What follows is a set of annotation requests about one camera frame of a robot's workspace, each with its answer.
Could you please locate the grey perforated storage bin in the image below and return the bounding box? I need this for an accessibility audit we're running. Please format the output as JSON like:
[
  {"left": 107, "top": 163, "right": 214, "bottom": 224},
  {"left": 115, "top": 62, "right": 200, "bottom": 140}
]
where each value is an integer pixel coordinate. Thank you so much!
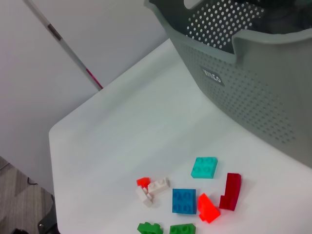
[{"left": 143, "top": 0, "right": 312, "bottom": 169}]

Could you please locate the small orange-red toy brick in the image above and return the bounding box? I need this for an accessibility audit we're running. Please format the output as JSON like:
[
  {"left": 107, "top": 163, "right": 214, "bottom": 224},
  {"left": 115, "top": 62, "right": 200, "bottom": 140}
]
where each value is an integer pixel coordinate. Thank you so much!
[{"left": 136, "top": 177, "right": 151, "bottom": 187}]

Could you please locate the white toy brick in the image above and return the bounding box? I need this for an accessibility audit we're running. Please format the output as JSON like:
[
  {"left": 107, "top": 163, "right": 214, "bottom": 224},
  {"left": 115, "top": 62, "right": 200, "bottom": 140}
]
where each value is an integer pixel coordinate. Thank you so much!
[
  {"left": 135, "top": 186, "right": 156, "bottom": 207},
  {"left": 147, "top": 177, "right": 170, "bottom": 195}
]

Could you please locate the teal square toy brick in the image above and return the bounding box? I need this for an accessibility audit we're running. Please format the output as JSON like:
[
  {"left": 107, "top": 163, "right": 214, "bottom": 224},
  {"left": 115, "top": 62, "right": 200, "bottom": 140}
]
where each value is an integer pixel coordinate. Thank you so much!
[{"left": 190, "top": 156, "right": 219, "bottom": 179}]

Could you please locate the blue square toy brick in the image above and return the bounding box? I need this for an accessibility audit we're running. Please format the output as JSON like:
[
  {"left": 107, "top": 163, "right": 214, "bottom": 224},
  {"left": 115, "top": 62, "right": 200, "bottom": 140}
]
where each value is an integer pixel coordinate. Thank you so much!
[{"left": 172, "top": 188, "right": 197, "bottom": 215}]

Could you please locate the tall orange-red toy brick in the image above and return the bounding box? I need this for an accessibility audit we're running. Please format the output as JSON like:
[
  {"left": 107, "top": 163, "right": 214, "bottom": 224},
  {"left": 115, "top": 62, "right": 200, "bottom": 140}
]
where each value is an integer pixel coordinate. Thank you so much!
[{"left": 197, "top": 193, "right": 221, "bottom": 224}]

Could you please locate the dark red toy brick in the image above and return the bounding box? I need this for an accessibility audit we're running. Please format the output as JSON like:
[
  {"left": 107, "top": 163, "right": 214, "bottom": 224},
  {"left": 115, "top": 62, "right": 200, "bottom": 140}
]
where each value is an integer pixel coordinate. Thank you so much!
[{"left": 218, "top": 172, "right": 242, "bottom": 211}]

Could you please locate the green stepped toy brick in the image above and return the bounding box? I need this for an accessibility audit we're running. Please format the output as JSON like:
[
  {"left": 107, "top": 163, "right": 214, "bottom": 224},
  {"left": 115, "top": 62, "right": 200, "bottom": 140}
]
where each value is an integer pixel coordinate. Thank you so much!
[{"left": 136, "top": 221, "right": 163, "bottom": 234}]

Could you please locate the green flat toy brick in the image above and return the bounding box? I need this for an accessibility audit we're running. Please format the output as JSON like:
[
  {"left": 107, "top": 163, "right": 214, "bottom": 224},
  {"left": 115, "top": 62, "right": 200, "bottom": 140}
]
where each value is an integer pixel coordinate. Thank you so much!
[{"left": 169, "top": 223, "right": 196, "bottom": 234}]

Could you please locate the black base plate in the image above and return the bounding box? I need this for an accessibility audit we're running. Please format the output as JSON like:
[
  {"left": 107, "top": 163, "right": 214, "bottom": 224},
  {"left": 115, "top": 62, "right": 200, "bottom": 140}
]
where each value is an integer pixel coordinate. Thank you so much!
[{"left": 38, "top": 193, "right": 60, "bottom": 234}]

